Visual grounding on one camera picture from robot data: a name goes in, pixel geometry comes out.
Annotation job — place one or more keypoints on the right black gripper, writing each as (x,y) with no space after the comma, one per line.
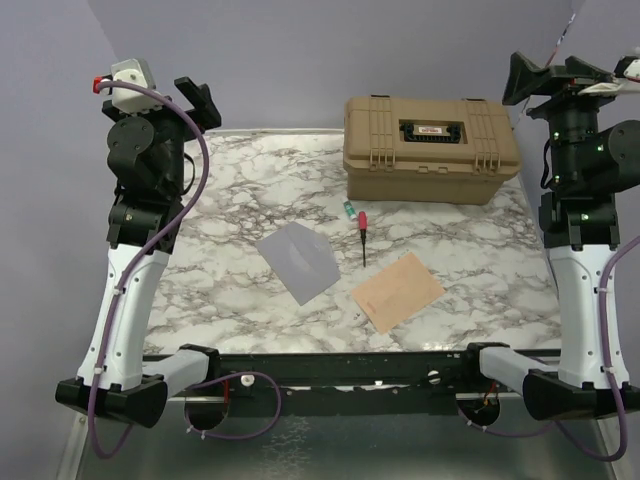
(566,90)

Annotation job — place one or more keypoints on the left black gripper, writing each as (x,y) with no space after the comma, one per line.
(199,97)

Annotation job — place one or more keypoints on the green white glue stick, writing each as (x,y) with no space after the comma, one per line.
(349,209)

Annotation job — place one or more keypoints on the grey envelope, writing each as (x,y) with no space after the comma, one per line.
(302,259)

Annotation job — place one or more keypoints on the tan paper letter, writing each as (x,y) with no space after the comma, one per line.
(397,292)

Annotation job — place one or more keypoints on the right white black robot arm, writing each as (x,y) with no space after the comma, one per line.
(585,167)

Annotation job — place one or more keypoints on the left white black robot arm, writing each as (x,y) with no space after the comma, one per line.
(147,156)

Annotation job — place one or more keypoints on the tan plastic tool case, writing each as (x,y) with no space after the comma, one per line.
(440,151)

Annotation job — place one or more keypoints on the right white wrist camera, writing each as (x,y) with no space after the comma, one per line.
(624,80)

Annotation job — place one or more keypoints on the red handled screwdriver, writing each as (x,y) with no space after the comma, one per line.
(362,226)

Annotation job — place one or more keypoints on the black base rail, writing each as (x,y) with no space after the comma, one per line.
(331,384)

